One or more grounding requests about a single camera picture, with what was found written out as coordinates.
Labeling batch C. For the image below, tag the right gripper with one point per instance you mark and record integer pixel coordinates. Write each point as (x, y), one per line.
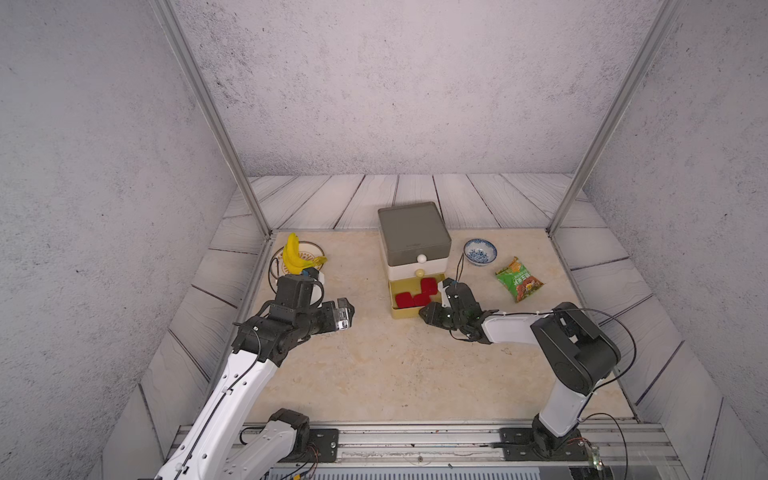
(431, 315)

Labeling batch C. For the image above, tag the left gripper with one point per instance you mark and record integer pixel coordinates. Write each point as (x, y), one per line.
(332, 322)

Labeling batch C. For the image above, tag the red brooch box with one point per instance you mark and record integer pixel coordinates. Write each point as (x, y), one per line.
(404, 300)
(429, 286)
(421, 299)

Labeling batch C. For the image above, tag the white drawer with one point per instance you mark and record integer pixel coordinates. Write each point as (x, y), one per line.
(416, 269)

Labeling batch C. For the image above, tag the grey top drawer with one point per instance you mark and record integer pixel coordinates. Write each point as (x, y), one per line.
(413, 230)

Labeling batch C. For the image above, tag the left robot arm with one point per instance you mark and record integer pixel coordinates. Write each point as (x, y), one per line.
(262, 342)

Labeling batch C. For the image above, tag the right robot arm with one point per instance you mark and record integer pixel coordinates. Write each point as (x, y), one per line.
(579, 353)

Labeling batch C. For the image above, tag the three-drawer storage cabinet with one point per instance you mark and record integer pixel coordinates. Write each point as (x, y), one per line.
(415, 246)

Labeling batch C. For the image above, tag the yellow banana bunch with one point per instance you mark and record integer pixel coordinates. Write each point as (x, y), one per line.
(292, 252)

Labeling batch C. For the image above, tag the cream round plate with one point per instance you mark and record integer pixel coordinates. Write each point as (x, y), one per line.
(276, 267)

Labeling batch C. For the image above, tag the blue white porcelain bowl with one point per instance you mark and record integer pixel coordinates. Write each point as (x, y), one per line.
(480, 252)

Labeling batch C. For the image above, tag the green snack bag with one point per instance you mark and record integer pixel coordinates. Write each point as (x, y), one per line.
(518, 280)

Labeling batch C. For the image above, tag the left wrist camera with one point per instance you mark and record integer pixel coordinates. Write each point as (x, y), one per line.
(314, 280)

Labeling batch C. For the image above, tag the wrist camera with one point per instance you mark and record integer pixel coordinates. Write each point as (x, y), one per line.
(314, 280)
(446, 288)

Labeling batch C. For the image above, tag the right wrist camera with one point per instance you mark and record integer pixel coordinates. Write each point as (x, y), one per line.
(446, 288)

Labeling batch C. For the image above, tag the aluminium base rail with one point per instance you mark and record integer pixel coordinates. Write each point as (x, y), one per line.
(601, 448)

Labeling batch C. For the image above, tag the left metal frame post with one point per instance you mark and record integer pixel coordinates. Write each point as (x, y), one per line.
(174, 33)

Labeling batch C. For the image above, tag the metal frame post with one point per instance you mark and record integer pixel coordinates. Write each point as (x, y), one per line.
(174, 33)
(643, 60)

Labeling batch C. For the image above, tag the right metal frame post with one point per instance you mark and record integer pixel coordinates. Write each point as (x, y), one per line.
(643, 60)

